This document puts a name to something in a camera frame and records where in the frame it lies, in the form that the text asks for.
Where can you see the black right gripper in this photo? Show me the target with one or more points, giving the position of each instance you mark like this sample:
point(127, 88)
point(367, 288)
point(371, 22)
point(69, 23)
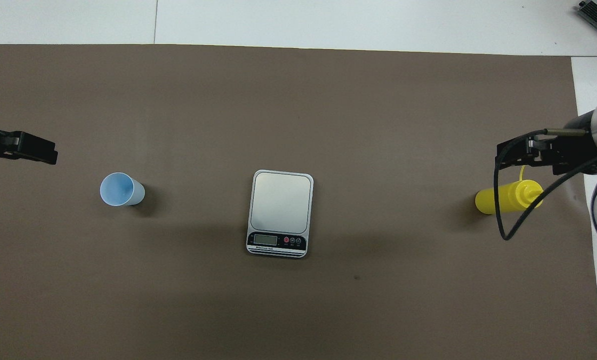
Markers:
point(573, 150)

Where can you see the yellow squeeze bottle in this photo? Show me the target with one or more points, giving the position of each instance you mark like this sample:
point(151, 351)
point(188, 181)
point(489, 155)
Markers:
point(513, 197)

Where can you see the light blue plastic cup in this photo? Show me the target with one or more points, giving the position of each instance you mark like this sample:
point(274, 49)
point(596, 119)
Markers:
point(118, 189)

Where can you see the silver digital kitchen scale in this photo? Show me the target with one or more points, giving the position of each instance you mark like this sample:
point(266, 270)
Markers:
point(280, 200)

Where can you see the brown paper table mat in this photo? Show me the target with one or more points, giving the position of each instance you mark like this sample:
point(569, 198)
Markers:
point(328, 100)

